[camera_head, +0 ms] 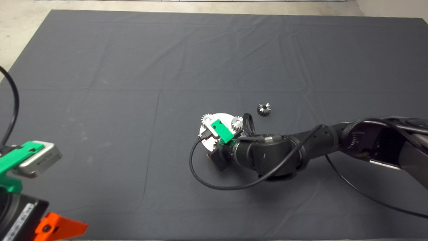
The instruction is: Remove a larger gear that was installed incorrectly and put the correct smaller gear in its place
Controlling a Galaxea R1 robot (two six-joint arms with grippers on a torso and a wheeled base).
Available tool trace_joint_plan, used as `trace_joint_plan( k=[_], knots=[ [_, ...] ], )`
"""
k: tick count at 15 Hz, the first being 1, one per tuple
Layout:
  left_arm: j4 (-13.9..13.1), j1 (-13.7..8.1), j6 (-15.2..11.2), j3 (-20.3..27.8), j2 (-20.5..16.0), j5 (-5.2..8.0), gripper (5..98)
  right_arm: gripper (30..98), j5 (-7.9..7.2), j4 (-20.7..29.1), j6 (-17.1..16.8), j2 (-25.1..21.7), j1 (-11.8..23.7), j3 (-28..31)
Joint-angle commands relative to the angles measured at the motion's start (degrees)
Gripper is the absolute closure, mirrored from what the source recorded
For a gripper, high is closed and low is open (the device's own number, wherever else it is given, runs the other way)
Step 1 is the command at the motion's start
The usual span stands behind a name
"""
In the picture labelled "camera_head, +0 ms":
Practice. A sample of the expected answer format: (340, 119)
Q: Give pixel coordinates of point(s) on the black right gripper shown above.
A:
(227, 155)

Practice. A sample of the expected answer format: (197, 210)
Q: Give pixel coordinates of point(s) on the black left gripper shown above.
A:
(18, 217)

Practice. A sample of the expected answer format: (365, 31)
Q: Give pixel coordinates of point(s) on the small dark steel gear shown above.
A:
(260, 111)

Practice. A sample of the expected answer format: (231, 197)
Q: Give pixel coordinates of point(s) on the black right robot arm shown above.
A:
(274, 154)

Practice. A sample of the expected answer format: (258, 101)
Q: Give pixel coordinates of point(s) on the round metal plate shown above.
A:
(209, 144)

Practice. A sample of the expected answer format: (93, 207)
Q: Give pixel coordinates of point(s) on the dark grey table cloth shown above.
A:
(133, 67)

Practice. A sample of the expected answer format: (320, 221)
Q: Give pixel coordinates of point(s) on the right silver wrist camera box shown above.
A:
(210, 129)

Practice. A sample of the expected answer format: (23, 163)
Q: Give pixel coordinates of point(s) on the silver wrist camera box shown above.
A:
(41, 160)
(210, 129)

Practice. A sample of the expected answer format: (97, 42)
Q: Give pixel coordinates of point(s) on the right green camera mount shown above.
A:
(222, 130)

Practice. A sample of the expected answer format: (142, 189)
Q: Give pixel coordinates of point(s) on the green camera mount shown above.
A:
(11, 164)
(222, 130)

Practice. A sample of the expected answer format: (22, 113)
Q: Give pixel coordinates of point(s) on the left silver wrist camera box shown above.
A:
(41, 160)

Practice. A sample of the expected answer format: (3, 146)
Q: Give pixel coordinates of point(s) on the left green camera mount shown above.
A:
(11, 164)

